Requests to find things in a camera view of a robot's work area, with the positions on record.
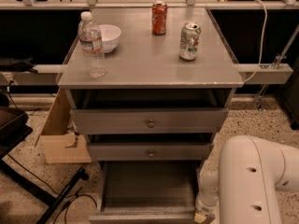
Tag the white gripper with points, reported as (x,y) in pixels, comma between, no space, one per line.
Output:
(203,207)

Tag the grey bottom drawer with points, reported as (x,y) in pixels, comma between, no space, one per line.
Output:
(147,192)

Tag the grey drawer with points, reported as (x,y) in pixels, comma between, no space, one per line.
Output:
(156,120)
(149,151)
(147,192)

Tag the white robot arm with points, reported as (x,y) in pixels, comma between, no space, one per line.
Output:
(243,188)

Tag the grey top drawer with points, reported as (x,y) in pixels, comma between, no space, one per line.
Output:
(156,120)

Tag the grey middle drawer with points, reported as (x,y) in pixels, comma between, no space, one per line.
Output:
(149,151)

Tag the grey drawer cabinet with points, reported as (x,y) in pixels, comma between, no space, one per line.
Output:
(145,71)

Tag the cardboard box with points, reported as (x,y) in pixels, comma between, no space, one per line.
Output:
(60,141)

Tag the silver soda can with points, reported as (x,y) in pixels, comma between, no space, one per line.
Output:
(189,40)

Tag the white bowl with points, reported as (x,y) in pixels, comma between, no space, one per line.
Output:
(111,35)

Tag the clear plastic water bottle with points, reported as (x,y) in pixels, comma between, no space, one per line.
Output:
(90,39)

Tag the orange soda can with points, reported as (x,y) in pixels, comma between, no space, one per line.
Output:
(158,18)

